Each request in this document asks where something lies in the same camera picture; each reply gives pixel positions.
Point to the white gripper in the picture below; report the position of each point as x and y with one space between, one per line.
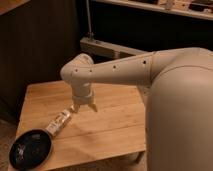
82 96

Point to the small labelled bottle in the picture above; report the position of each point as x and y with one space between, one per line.
59 122

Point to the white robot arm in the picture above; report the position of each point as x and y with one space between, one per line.
179 108

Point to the wooden table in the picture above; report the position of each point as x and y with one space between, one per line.
115 128

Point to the wooden shelf beam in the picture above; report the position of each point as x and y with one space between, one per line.
106 49

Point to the metal stand pole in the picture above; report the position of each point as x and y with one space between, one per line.
90 31

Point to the upper wooden shelf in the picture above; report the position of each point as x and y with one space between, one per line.
186 8

